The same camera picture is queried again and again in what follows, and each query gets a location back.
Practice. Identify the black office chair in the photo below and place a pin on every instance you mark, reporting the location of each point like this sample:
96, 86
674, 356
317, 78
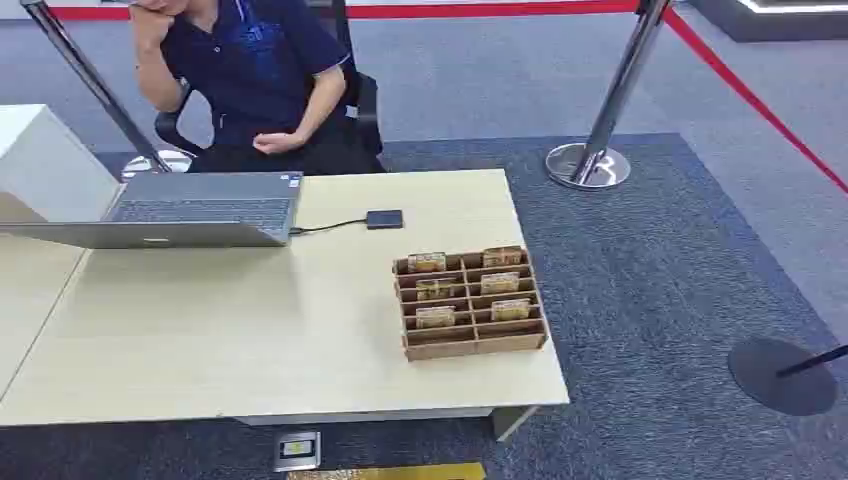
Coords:
366, 106

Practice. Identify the black barrier post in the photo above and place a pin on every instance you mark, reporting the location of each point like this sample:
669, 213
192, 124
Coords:
782, 376

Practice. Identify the wooden card box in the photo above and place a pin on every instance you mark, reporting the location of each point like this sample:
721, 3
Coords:
472, 321

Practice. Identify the grey laptop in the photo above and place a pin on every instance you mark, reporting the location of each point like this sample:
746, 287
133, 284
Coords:
199, 208

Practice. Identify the person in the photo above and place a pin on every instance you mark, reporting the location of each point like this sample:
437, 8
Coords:
258, 73

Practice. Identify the white cabinet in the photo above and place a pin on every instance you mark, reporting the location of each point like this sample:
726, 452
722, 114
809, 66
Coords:
46, 162

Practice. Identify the chrome barrier post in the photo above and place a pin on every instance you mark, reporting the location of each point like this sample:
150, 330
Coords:
99, 89
599, 142

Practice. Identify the silver floor socket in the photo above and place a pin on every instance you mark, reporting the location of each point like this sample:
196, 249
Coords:
297, 450

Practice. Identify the red barrier belt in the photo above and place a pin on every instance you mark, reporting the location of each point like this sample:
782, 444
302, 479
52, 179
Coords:
748, 96
464, 10

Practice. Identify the dark blue carpet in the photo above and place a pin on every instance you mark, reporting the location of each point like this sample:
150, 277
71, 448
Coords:
662, 298

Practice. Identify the printed card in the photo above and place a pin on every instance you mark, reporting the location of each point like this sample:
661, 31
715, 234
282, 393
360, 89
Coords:
499, 283
435, 317
426, 262
502, 256
435, 289
511, 310

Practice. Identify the yellow floor tape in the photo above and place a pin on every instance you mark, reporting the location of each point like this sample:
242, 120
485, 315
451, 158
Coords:
391, 472

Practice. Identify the small black external drive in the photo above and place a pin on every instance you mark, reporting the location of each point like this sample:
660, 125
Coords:
385, 219

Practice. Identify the pale wooden desk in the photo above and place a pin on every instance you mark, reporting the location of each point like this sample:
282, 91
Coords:
278, 311

